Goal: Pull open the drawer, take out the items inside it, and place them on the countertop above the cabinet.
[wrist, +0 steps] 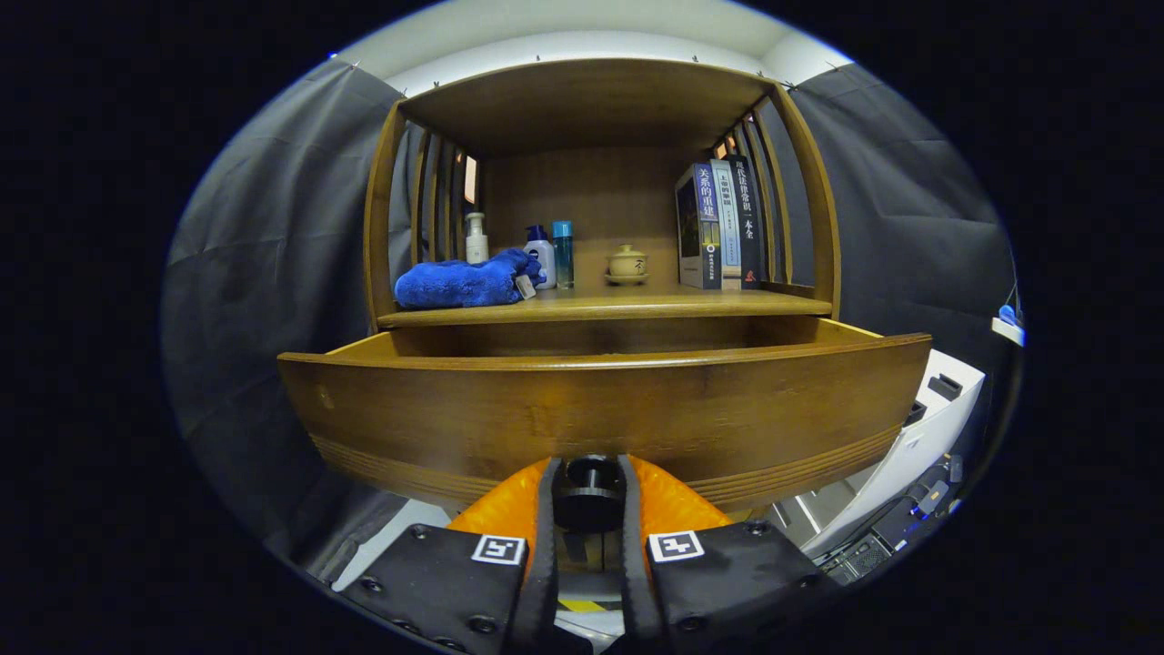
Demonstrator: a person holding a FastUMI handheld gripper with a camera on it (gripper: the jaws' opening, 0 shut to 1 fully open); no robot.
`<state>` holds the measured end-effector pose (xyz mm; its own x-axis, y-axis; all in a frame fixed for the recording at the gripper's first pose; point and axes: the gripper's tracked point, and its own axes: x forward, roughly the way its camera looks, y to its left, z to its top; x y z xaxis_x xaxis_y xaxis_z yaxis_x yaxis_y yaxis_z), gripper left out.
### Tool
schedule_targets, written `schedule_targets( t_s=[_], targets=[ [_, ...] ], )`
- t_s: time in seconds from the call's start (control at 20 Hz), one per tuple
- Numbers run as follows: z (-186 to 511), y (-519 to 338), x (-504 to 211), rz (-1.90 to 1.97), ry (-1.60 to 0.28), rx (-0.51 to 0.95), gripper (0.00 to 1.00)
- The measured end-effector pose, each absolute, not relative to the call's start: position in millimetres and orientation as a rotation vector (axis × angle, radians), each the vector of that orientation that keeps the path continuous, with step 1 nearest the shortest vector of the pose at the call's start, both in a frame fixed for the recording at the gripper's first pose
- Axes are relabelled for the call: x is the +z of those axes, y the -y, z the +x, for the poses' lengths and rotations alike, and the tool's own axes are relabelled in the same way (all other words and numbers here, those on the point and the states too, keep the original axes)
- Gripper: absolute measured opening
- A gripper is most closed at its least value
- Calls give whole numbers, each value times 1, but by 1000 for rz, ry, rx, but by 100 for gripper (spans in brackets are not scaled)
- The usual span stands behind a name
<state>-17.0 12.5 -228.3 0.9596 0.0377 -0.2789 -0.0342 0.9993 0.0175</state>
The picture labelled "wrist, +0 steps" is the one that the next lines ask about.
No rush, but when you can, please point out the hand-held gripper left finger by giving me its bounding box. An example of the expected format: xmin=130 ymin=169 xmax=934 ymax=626
xmin=341 ymin=455 xmax=565 ymax=655

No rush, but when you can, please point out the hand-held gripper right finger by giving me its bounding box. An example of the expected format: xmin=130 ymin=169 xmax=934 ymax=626
xmin=618 ymin=455 xmax=842 ymax=655

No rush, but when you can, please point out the wooden drawer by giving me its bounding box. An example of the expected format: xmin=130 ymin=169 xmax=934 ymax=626
xmin=277 ymin=318 xmax=933 ymax=547

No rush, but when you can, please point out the white plastic cabinet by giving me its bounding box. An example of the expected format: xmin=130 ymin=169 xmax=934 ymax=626
xmin=773 ymin=350 xmax=988 ymax=558

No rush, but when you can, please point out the wooden countertop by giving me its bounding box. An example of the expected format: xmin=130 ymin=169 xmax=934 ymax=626
xmin=377 ymin=280 xmax=833 ymax=328

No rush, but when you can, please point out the wooden cabinet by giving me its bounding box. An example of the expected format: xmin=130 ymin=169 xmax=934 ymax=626
xmin=364 ymin=57 xmax=842 ymax=333

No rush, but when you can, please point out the black electronic equipment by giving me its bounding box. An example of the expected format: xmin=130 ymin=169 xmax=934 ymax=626
xmin=818 ymin=455 xmax=965 ymax=588

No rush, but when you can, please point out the blue towel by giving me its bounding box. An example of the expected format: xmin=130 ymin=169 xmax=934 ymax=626
xmin=394 ymin=248 xmax=547 ymax=310

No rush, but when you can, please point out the beige lidded teacup with saucer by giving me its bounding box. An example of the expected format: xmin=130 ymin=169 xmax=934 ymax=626
xmin=605 ymin=244 xmax=650 ymax=286

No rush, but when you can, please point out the white bottle with blue cap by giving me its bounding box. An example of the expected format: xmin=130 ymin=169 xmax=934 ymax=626
xmin=525 ymin=225 xmax=557 ymax=290

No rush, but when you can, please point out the teal bottle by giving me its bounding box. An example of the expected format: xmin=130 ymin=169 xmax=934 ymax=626
xmin=552 ymin=220 xmax=576 ymax=290

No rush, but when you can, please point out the book with pale spine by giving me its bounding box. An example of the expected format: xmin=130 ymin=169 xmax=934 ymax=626
xmin=709 ymin=160 xmax=744 ymax=290

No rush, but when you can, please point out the grey book with blue spine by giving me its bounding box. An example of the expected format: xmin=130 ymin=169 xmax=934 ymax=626
xmin=675 ymin=164 xmax=724 ymax=290

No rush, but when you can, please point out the black backdrop cloth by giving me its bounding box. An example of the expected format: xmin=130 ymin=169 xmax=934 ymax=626
xmin=162 ymin=59 xmax=1018 ymax=583

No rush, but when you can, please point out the black book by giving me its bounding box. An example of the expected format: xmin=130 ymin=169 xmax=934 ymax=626
xmin=727 ymin=155 xmax=765 ymax=289

